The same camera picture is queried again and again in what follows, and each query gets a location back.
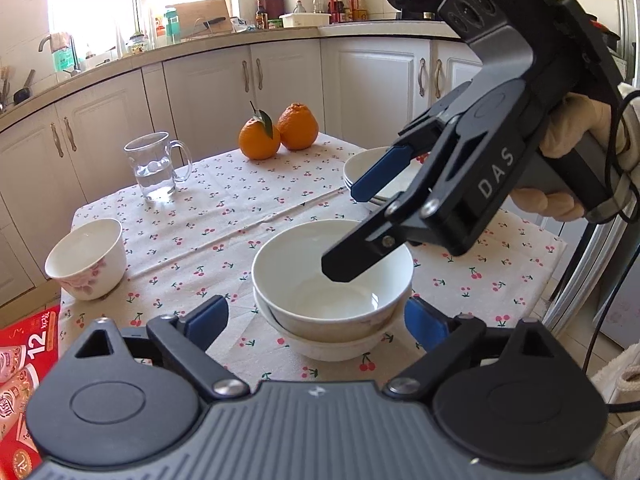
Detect white rectangular container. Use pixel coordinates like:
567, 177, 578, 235
279, 12, 332, 28

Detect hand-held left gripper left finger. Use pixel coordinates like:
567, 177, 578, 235
74, 294, 251, 403

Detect cream kitchen cabinets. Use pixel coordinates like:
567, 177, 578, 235
0, 37, 482, 307

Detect person's right hand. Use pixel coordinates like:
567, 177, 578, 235
512, 93, 627, 222

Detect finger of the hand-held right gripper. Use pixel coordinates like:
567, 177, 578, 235
321, 192, 443, 283
350, 96, 463, 202

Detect row of condiment bottles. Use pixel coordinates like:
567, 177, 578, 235
254, 0, 370, 29

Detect wooden cutting board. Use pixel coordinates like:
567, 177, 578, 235
172, 0, 233, 38

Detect clear glass mug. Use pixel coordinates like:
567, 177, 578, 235
124, 131, 193, 203

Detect white floral bowl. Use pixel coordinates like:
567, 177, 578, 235
254, 287, 413, 362
45, 218, 127, 301
251, 219, 415, 342

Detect metal kitchen faucet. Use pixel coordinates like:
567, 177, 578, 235
39, 34, 82, 77

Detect green bottle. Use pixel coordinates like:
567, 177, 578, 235
164, 6, 181, 46

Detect white fluffy robe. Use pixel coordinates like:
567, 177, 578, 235
587, 342, 640, 480

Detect silver refrigerator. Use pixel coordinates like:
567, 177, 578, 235
542, 0, 640, 357

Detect red carton box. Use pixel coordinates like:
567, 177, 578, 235
0, 305, 64, 480

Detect black ladle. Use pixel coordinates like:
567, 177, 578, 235
13, 69, 37, 106

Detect cherry print tablecloth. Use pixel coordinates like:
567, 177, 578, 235
59, 132, 568, 386

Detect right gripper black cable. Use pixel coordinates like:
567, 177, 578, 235
582, 25, 640, 413

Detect kitchen countertop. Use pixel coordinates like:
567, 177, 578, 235
0, 19, 467, 132

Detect orange with leaf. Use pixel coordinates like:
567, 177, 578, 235
239, 101, 281, 161

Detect orange without leaf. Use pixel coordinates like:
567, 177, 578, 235
276, 103, 319, 151

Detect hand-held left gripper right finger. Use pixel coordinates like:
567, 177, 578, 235
383, 295, 549, 402

